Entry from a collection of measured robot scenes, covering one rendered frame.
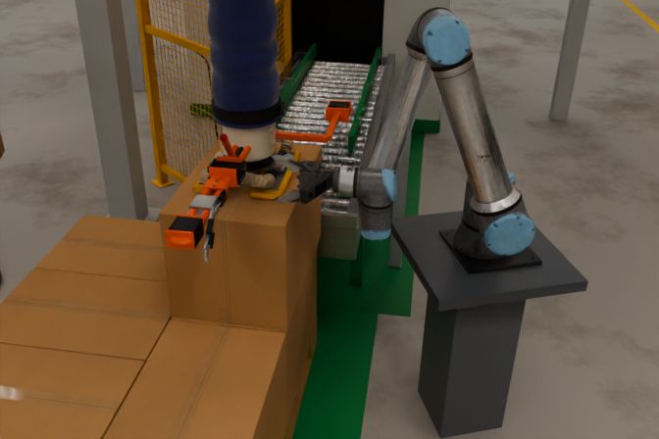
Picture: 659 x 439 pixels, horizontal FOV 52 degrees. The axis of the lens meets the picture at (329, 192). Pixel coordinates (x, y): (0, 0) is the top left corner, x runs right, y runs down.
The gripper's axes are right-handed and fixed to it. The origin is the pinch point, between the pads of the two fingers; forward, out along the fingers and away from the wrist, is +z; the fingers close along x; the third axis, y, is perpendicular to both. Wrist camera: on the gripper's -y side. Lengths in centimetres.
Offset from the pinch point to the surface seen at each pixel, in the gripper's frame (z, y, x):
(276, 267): -1.4, -3.6, -28.5
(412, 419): -47, 17, -109
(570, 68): -150, 344, -68
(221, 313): 18, -3, -49
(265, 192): 4.7, 11.3, -10.7
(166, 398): 24, -38, -53
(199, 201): 15.1, -19.4, 2.0
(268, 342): 1, -10, -53
